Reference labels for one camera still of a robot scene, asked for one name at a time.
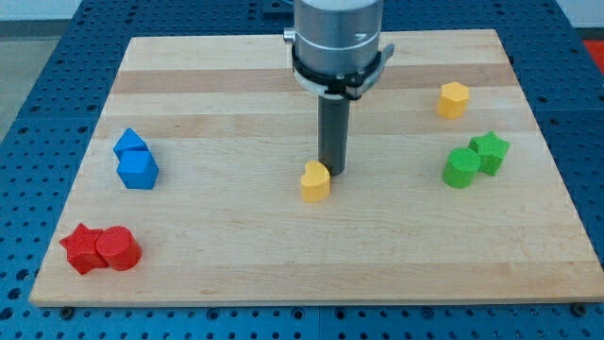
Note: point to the yellow heart block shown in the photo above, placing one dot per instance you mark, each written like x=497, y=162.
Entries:
x=315, y=182

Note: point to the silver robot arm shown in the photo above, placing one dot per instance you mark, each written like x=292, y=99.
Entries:
x=335, y=49

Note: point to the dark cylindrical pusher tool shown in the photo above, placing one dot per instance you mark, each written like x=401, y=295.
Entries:
x=333, y=116

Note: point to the wooden board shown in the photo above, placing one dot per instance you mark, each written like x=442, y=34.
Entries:
x=225, y=225

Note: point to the green cylinder block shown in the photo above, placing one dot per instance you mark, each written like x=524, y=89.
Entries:
x=461, y=167

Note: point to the blue cube block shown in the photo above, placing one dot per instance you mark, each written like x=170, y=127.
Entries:
x=138, y=170

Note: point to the yellow hexagon block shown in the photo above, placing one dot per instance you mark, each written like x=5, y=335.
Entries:
x=453, y=100

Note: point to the blue triangle block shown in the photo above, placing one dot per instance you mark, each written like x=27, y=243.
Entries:
x=129, y=141

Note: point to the green star block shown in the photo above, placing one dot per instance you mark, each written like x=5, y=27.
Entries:
x=492, y=151

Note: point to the red cylinder block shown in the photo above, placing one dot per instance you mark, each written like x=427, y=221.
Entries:
x=118, y=248

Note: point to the red star block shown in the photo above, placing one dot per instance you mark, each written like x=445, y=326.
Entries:
x=81, y=250

